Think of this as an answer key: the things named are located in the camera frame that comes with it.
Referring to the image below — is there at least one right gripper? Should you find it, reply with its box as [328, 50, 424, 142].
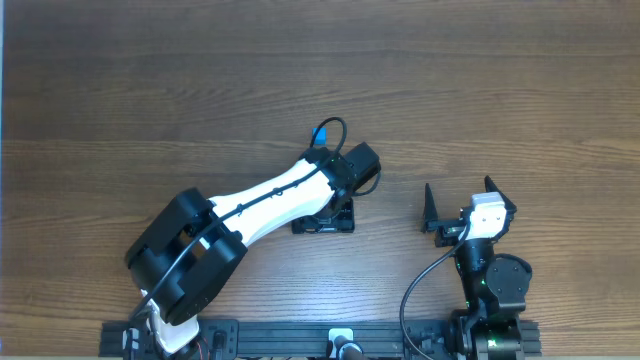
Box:
[421, 174, 518, 249]

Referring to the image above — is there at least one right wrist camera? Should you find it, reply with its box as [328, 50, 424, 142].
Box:
[461, 192, 509, 241]

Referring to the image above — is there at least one mounting rail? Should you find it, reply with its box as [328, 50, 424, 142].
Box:
[98, 318, 543, 359]

